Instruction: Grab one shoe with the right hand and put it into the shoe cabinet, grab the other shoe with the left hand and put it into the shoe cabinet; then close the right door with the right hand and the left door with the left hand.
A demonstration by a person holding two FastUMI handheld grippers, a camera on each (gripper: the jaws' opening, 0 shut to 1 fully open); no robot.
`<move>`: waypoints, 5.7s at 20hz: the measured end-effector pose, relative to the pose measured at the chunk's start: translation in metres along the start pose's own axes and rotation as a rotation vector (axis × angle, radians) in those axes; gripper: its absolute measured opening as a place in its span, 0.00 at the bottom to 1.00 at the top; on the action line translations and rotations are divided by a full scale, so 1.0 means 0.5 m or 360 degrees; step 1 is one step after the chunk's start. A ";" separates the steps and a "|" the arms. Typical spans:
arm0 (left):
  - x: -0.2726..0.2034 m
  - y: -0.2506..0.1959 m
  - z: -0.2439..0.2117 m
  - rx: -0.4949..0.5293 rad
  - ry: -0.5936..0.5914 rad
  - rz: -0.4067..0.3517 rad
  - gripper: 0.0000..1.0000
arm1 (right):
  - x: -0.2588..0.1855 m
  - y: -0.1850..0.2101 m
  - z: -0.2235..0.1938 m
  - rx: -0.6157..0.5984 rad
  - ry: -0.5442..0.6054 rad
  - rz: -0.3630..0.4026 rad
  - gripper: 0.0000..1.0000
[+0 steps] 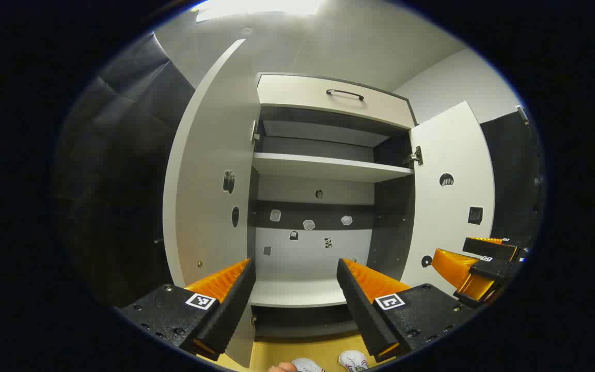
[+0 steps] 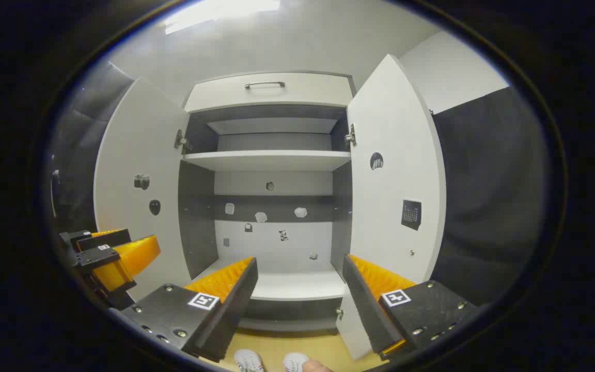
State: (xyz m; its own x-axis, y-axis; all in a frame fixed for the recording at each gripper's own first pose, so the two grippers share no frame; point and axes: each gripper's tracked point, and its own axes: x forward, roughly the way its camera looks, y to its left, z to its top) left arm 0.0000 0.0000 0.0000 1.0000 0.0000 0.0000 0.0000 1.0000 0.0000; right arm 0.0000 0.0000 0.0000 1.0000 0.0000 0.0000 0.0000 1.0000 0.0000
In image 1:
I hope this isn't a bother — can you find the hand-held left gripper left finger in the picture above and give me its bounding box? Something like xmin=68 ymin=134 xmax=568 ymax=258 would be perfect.
xmin=114 ymin=258 xmax=257 ymax=361

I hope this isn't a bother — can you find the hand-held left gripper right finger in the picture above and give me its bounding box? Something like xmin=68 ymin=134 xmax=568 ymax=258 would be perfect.
xmin=337 ymin=258 xmax=476 ymax=362

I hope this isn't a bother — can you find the white sneaker shoe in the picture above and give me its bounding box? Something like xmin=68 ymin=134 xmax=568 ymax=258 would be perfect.
xmin=338 ymin=350 xmax=369 ymax=372
xmin=291 ymin=358 xmax=325 ymax=372

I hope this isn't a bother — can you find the white shoe cabinet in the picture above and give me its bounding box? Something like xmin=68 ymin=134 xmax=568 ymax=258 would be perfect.
xmin=162 ymin=39 xmax=495 ymax=368

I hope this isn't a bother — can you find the white cabinet bottom board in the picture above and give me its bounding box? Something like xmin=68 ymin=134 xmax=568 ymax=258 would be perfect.
xmin=250 ymin=274 xmax=352 ymax=309

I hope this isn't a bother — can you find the white cabinet shelf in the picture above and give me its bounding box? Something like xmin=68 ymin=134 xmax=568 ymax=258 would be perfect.
xmin=252 ymin=152 xmax=414 ymax=183

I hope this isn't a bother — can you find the white cabinet drawer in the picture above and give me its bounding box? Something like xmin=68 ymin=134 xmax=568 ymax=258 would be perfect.
xmin=256 ymin=72 xmax=417 ymax=130

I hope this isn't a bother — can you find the ceiling light panel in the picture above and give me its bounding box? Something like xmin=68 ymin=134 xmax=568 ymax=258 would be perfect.
xmin=194 ymin=0 xmax=325 ymax=22

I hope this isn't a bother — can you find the black drawer handle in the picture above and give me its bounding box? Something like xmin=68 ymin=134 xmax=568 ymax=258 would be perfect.
xmin=326 ymin=89 xmax=365 ymax=101

